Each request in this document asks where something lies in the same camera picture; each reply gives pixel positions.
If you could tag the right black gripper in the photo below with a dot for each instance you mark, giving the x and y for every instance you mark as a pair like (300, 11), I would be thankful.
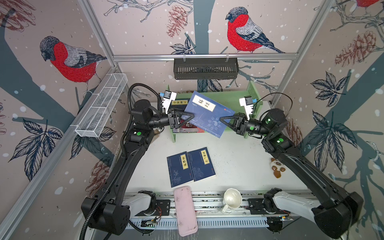
(243, 126)

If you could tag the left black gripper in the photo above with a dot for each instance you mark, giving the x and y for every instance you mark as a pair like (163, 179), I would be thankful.
(174, 124)

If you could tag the blue book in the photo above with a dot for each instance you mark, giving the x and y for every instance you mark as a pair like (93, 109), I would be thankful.
(207, 114)
(179, 168)
(180, 104)
(201, 164)

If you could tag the red pink Hamlet book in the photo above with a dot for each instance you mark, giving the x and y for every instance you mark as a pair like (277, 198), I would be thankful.
(188, 129)

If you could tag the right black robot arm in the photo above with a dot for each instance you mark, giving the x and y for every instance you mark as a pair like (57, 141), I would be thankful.
(334, 212)

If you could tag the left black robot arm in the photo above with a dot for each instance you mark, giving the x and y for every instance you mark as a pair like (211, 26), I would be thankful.
(105, 211)

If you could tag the green wooden two-tier shelf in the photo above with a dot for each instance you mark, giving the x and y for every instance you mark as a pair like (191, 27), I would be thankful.
(229, 99)

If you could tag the dark grey hanging basket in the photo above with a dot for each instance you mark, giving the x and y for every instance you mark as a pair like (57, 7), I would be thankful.
(206, 69)

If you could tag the white ceramic mug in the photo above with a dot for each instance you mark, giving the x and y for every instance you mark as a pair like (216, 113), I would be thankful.
(232, 200)

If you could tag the pink pencil case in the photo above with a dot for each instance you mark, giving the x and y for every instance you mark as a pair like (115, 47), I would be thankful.
(185, 211)

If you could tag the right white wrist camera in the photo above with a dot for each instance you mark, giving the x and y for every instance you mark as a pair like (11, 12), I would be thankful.
(248, 103)

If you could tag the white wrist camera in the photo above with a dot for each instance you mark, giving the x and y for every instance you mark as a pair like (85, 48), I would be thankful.
(248, 103)
(168, 97)

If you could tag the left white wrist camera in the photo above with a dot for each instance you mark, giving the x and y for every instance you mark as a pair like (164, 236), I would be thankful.
(168, 97)

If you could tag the brown bear plush keychain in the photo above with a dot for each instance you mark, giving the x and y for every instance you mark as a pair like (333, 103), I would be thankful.
(277, 167)

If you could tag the white wire mesh basket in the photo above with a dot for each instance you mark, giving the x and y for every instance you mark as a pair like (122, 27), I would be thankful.
(99, 112)

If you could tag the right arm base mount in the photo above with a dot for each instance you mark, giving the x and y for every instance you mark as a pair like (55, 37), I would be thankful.
(257, 207)

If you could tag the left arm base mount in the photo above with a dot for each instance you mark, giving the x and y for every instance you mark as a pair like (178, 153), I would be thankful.
(162, 208)

